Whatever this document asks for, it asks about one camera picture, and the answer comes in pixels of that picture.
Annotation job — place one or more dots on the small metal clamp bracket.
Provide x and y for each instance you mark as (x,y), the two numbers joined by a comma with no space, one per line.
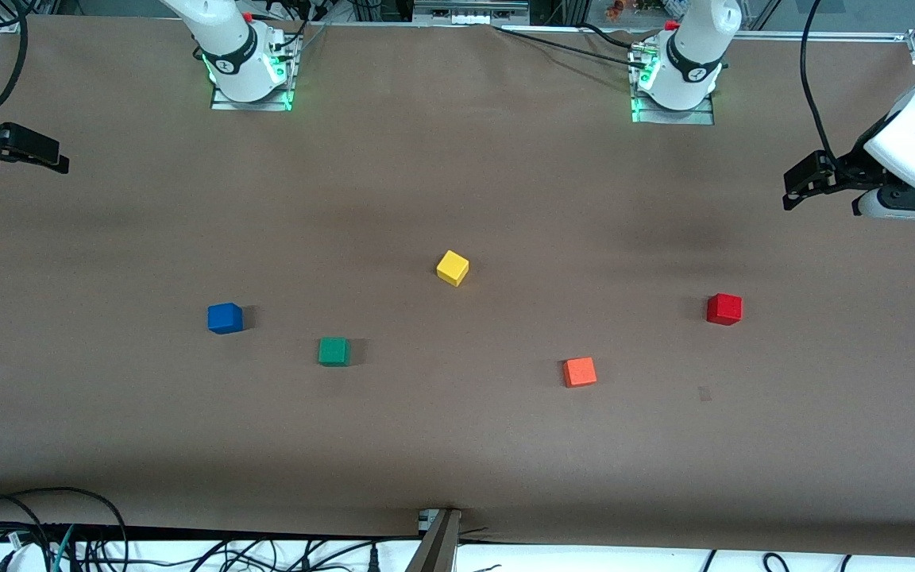
(426,520)

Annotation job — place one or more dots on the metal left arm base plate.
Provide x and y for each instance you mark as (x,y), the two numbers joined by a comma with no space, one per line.
(704,119)

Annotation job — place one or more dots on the green cube block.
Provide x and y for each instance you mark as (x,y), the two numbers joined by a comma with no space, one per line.
(333,352)

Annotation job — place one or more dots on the orange cube block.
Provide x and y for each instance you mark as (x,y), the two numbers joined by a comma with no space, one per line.
(579,372)

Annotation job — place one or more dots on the brown table mat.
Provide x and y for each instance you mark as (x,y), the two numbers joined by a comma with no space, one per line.
(457,445)

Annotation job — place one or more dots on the yellow cube block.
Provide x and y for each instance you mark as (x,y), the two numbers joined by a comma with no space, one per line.
(452,268)

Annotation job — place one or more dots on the aluminium table rail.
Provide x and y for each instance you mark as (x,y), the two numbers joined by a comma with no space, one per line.
(823,36)

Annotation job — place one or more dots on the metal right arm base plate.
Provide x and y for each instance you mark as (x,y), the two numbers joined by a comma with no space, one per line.
(227,105)

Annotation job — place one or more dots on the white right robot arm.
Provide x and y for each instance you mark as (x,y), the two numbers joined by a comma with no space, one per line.
(235,63)

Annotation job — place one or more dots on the blue cube block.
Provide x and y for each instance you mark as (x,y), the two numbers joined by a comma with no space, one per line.
(225,318)

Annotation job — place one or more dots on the small orange background object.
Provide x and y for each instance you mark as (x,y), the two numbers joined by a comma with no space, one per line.
(615,9)

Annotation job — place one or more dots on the red cube block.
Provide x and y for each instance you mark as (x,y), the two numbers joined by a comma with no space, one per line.
(723,310)

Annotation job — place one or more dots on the metal camera mount pole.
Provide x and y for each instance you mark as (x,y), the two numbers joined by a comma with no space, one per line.
(438,550)

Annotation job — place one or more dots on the aluminium frame with sockets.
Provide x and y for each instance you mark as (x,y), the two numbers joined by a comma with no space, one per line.
(469,14)

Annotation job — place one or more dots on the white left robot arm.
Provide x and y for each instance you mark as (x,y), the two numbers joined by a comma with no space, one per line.
(688,71)

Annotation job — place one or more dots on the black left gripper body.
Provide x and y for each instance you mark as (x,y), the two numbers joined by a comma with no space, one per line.
(845,168)

